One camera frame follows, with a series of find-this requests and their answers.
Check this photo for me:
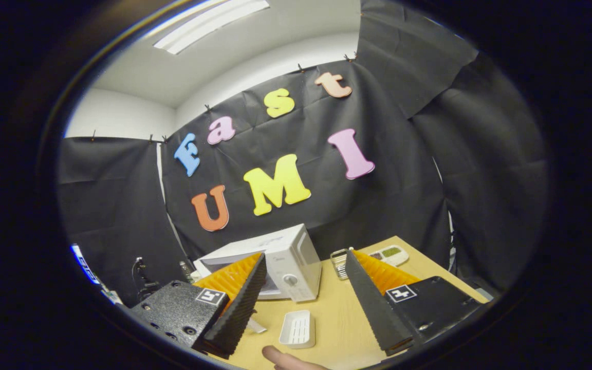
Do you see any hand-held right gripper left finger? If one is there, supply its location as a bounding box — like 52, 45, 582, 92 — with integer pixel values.
126, 252, 267, 359

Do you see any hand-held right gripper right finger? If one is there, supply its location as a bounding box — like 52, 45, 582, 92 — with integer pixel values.
345, 249, 483, 356

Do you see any white microwave oven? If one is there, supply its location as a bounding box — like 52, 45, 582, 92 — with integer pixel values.
193, 224, 322, 303

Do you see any white divided spice dish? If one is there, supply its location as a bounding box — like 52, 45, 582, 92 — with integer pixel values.
368, 245, 410, 267

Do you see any clear jar with spoon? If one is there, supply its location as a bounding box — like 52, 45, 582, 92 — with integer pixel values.
330, 248, 350, 281

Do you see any small white rectangular dish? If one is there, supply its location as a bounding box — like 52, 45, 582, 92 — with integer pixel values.
279, 310, 316, 349

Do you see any long ceiling light panel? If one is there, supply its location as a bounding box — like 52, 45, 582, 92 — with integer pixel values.
153, 0, 270, 56

